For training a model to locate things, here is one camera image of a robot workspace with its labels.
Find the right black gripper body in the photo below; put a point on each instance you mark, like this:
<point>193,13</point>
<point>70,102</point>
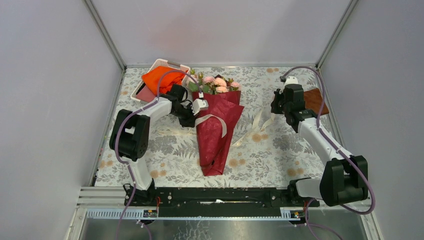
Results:
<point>278,106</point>

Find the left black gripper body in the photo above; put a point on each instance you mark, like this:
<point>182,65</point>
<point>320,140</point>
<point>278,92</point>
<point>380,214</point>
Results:
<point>184,114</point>

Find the pink fake flower bunch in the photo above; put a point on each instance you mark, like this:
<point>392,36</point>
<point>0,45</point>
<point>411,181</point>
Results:
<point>211,84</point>

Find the cream printed ribbon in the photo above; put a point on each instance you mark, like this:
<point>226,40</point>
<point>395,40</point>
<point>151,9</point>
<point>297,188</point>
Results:
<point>255,128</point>

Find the dark red wrapping paper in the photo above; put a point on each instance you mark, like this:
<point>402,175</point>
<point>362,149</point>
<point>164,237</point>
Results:
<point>214,130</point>

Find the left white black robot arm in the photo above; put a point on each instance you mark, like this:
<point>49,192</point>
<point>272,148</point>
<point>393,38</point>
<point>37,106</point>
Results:
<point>131,131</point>

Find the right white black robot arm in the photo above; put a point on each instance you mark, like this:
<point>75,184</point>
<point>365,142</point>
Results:
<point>344,179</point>

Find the brown folded cloth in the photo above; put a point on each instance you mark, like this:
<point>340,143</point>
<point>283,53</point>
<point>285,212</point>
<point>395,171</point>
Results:
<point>313,100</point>

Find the pink paper sheet in basket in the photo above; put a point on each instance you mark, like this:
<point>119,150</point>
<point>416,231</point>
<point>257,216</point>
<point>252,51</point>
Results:
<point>144,94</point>

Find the orange folded cloth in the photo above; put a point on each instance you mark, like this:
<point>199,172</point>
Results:
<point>155,79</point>

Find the white plastic basket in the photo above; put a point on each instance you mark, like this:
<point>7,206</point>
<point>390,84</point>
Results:
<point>167,63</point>

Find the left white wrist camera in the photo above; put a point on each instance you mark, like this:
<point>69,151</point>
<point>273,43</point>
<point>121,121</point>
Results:
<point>199,105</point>

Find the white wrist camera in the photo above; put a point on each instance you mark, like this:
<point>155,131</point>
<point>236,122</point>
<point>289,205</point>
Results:
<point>199,105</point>
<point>288,80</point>

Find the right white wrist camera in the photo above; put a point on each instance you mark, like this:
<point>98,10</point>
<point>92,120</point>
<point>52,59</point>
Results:
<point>288,80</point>

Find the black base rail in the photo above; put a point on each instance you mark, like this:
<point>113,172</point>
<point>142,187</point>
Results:
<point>214,201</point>

